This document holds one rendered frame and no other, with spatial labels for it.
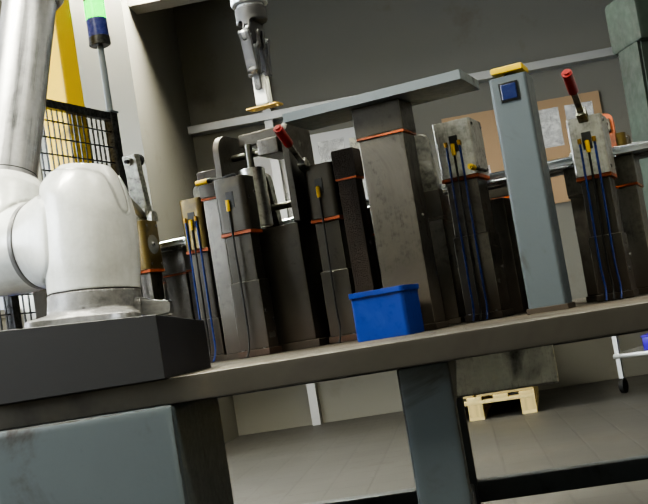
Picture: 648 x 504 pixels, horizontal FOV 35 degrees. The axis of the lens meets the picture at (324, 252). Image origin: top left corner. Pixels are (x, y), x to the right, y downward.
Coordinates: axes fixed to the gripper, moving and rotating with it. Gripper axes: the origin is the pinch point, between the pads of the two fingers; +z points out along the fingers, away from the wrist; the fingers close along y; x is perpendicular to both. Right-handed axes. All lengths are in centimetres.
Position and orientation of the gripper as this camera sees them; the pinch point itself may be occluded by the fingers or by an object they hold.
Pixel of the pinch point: (262, 91)
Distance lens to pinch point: 247.5
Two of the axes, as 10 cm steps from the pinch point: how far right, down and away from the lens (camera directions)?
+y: 3.7, 0.1, 9.3
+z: 1.5, 9.9, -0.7
